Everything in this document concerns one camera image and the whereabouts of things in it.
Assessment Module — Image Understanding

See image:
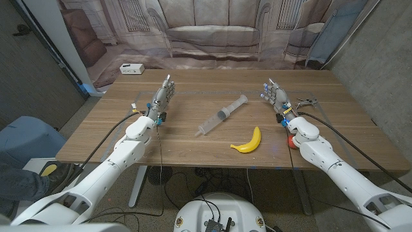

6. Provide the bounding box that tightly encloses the white pedal base board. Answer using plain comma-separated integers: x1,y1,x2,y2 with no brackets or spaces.
22,157,62,177

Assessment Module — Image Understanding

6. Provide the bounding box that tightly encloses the round black floor fan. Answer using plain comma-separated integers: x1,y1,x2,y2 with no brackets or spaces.
147,166,173,186

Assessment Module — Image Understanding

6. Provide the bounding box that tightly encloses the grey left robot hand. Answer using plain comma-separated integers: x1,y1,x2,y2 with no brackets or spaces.
144,74,176,125

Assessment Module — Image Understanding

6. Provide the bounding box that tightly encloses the person in blue jeans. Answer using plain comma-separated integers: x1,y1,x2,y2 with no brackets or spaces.
0,154,77,220

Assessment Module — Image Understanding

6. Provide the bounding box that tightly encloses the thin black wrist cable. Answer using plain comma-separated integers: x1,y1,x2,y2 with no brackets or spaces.
80,124,165,225
285,127,392,230

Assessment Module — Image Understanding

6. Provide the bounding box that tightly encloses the small black torso computer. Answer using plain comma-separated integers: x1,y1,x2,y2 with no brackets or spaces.
204,217,232,232

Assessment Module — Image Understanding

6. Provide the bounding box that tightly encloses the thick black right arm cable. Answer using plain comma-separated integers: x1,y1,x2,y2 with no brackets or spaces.
297,111,412,194

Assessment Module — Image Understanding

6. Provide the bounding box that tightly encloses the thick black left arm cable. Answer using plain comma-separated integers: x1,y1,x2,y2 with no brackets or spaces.
72,111,142,181

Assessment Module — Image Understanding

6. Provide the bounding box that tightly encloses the blue chair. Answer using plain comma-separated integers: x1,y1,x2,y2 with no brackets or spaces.
0,115,68,168

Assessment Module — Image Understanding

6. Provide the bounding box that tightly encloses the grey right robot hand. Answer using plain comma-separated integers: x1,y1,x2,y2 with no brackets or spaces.
259,78,296,122

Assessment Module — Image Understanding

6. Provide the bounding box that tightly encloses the white power box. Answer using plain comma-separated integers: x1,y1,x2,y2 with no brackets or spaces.
119,63,145,75

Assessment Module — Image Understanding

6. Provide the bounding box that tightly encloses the thin black left wrist cable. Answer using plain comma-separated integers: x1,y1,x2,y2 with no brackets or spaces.
80,124,165,225

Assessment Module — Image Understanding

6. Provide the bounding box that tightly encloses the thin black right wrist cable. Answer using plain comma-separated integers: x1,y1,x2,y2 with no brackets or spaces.
285,127,392,230

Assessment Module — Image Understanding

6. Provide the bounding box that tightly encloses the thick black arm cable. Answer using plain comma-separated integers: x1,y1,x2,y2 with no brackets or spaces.
297,111,412,194
72,111,142,181

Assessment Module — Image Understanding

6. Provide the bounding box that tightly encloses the yellow black foot pedal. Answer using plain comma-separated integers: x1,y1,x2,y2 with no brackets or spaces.
40,162,59,177

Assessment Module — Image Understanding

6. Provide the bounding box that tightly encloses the large clear plastic syringe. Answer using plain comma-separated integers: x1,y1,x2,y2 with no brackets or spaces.
194,94,249,137

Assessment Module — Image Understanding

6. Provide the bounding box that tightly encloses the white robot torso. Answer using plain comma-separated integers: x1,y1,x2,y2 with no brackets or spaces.
173,192,267,232

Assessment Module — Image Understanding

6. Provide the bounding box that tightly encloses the printed sofa room backdrop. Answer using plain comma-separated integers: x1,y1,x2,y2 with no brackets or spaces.
57,0,380,90

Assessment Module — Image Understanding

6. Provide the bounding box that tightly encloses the white table leg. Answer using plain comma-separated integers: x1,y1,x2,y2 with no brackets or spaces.
128,166,149,208
291,169,313,216

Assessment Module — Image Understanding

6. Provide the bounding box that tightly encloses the yellow toy banana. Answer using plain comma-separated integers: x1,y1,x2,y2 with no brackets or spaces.
229,126,262,154

